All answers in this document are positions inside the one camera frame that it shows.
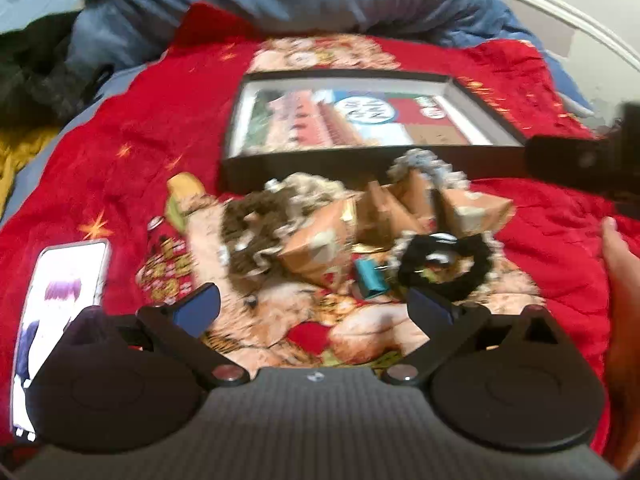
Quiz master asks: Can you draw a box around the brown scrunchie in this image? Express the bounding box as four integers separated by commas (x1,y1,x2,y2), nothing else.
220,195,296,281

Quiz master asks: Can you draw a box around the white smartphone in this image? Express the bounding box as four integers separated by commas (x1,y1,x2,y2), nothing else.
10,240,111,442

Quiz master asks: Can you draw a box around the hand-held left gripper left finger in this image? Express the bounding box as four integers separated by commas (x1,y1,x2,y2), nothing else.
67,282,251,388

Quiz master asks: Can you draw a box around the black scrunchie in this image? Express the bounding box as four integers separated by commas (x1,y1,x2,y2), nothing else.
397,232,493,302

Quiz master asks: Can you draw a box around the colourful book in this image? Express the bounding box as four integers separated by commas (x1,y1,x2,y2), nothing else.
240,87,493,153

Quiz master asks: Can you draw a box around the dark cloth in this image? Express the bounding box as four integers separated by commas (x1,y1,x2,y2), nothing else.
0,14,117,127

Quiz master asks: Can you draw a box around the grey scrunchie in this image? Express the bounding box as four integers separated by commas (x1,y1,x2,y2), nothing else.
390,149,468,191

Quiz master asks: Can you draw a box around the beige scrunchie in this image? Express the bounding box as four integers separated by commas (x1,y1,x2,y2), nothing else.
265,172,351,213

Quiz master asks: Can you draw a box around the yellow cloth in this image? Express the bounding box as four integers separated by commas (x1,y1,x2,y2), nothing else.
0,127,57,217

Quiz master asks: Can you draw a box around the black cardboard box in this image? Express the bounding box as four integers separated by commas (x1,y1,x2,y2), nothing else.
218,71,528,196

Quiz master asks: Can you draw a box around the red printed blanket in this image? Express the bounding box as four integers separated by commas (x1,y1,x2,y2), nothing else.
0,2,640,467

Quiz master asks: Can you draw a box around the person's right hand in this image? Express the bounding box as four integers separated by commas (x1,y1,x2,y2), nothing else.
600,216,640,326

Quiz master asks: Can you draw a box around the blue binder clip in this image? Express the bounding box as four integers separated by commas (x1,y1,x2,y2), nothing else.
354,257,389,302

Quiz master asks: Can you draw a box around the orange snack packet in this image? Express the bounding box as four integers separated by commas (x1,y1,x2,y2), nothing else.
277,197,357,289
357,170,438,247
440,189,516,237

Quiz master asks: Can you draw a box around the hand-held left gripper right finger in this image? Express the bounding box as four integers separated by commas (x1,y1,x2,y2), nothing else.
385,287,558,386

